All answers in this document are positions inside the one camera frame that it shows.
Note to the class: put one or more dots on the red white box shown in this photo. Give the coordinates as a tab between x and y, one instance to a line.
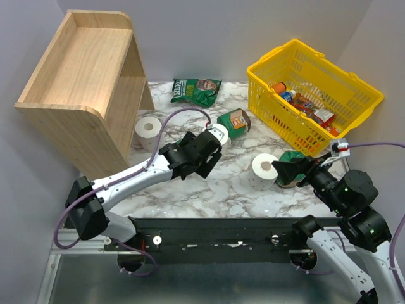
323	117

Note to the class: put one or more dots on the green chips bag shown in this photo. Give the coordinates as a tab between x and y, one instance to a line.
200	92

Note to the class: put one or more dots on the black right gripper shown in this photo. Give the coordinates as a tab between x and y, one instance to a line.
287	170

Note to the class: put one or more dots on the white dotted roll left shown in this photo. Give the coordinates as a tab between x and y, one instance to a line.
147	130

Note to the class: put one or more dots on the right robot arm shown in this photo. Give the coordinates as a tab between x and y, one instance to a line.
350	198

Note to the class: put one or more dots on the white dotted roll middle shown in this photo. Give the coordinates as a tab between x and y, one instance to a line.
225	141

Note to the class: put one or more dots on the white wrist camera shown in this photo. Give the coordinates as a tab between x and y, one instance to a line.
339	149
215	131

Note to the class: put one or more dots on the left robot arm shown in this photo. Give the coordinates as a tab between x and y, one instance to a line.
90	203

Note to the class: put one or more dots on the wooden shelf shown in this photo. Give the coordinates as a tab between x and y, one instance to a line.
85	92

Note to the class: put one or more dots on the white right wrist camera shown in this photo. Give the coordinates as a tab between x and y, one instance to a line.
339	149

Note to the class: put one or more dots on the yellow plastic basket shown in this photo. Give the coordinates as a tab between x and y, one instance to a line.
308	72

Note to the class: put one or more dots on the white dotted roll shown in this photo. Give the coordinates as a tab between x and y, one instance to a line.
147	130
262	174
225	141

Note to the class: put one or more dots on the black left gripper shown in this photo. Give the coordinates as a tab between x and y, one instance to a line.
205	166

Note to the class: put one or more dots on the green wrapped roll with picture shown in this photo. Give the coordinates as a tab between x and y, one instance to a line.
237	122

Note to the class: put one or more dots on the blue label bottle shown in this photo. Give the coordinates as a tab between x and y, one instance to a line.
288	95

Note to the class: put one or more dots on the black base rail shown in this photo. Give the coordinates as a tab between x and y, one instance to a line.
217	240

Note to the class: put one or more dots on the white dotted roll right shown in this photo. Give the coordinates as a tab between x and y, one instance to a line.
262	174

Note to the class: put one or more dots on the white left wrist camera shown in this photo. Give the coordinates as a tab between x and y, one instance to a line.
215	131

